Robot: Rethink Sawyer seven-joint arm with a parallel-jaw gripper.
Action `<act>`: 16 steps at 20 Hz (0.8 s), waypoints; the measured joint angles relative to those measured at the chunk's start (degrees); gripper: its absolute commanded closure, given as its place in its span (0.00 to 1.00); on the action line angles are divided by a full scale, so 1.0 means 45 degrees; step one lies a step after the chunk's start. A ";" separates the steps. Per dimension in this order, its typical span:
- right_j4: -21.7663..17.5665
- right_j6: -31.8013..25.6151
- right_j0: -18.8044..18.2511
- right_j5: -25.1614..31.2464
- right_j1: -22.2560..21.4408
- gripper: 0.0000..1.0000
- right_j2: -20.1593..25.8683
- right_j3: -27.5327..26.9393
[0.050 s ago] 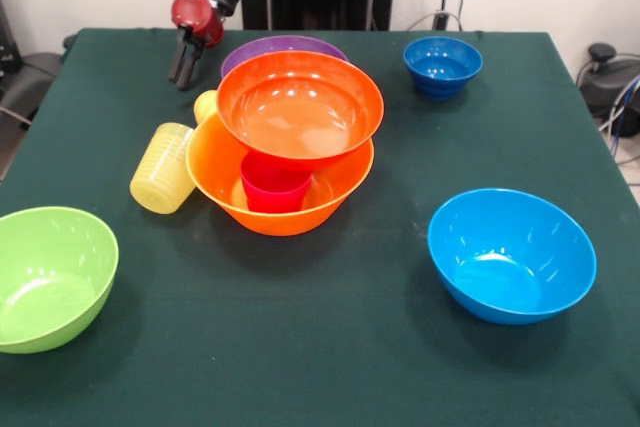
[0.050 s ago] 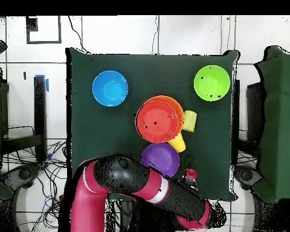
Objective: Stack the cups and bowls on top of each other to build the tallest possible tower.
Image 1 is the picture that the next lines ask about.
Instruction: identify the black office chair base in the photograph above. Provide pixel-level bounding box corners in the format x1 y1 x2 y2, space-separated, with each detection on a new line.
575 42 640 118

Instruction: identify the purple plastic bowl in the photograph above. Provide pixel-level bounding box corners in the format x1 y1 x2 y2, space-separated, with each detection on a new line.
220 35 350 80

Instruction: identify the dark green table cloth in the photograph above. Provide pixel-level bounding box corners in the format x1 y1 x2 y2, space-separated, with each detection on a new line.
0 28 640 427

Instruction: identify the red plastic bowl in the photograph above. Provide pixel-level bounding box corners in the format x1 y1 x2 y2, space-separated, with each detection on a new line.
216 50 385 172

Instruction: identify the pink plastic cup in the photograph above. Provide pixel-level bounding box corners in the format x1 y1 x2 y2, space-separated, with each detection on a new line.
239 154 315 213

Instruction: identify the yellow plastic cup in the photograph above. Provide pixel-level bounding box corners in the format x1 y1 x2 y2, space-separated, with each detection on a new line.
193 89 220 125

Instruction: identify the green plastic bowl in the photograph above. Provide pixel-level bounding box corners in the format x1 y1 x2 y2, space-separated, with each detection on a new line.
0 205 120 355

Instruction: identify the small dark blue bowl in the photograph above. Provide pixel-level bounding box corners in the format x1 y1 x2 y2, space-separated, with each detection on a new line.
403 36 484 101

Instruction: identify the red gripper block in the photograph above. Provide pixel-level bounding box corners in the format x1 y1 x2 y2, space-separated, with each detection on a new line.
167 0 226 92

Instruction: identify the pale yellow ribbed cup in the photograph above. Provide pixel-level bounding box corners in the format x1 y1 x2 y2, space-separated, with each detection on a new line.
129 121 197 216

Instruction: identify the large orange plastic bowl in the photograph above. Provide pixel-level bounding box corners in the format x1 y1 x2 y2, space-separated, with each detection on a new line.
185 114 375 237

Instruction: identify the light blue plastic bowl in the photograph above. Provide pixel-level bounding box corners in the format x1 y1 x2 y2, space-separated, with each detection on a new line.
427 188 598 326

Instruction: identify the tangle of floor cables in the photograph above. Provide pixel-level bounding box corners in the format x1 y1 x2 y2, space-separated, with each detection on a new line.
597 74 640 166

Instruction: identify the grey office chair base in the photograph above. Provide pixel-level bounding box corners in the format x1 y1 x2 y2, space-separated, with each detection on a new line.
0 49 51 123

